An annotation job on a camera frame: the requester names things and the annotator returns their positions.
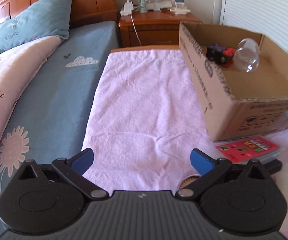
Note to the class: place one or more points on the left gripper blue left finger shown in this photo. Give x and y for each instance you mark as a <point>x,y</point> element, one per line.
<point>71,172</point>

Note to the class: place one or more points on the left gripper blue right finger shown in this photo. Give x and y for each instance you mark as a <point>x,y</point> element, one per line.
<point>211,171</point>

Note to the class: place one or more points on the black rectangular device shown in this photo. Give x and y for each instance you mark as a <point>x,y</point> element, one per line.
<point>273,166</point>

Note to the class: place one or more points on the red card case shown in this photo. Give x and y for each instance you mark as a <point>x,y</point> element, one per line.
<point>241,151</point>

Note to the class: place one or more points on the blue bed sheet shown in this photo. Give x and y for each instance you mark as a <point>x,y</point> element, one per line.
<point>50,118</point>

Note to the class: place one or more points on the pink towel mat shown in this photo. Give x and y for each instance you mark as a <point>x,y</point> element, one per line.
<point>145,121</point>

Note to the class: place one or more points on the cardboard box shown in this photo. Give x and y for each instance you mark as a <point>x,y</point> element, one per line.
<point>236,103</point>

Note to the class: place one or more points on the pink quilt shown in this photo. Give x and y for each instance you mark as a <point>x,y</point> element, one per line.
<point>18,66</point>

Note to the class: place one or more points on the red black toy train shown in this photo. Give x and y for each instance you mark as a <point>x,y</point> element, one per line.
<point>221,55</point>

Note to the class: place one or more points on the clear plastic jar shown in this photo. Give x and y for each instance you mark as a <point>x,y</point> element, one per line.
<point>246,57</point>

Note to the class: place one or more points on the wooden nightstand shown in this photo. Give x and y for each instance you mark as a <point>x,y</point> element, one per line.
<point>152,28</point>

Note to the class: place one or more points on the blue pillow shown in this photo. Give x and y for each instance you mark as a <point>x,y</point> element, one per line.
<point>31,22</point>

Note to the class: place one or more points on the white router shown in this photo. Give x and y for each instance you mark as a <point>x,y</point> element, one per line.
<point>159,6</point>

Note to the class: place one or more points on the white power strip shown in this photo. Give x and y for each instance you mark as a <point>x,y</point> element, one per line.
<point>127,8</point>

